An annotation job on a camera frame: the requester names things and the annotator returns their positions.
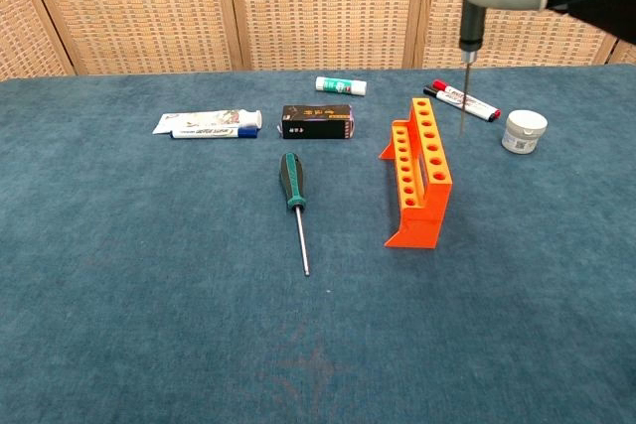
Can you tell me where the grey metal handle screwdriver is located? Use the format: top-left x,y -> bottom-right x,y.
458,0 -> 498,136

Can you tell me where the orange tube rack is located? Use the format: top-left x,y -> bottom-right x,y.
378,97 -> 454,250

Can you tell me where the small white jar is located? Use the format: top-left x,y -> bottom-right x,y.
501,109 -> 549,155

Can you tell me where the white marker with red cap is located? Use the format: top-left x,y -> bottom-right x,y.
431,78 -> 502,121

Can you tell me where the white marker with black cap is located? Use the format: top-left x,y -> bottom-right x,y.
422,86 -> 498,123

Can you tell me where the woven wooden folding screen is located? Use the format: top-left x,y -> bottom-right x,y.
0,0 -> 636,81

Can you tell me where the white green glue stick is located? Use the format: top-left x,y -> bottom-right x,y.
315,75 -> 369,96

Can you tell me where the black rectangular box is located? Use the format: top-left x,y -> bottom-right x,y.
275,103 -> 355,140

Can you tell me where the long green black screwdriver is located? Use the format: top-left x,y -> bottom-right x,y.
279,152 -> 311,277

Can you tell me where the white toothpaste tube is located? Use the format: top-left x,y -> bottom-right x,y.
151,108 -> 263,136

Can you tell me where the blue table cloth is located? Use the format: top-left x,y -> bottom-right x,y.
0,64 -> 636,424

